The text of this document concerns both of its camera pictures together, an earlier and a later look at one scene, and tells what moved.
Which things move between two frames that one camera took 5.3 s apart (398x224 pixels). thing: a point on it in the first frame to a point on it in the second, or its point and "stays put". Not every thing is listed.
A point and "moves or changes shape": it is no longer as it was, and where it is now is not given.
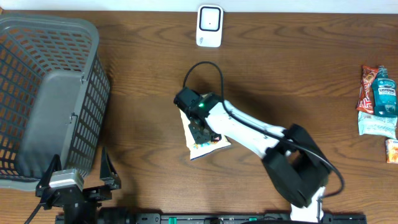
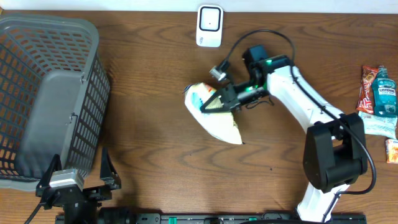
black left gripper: [107, 183] stays put
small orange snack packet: [392, 150] stays put
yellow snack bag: [198, 150] moves or changes shape
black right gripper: [197, 137] to [236, 101]
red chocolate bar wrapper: [365, 102] stays put
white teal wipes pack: [379, 126] stays put
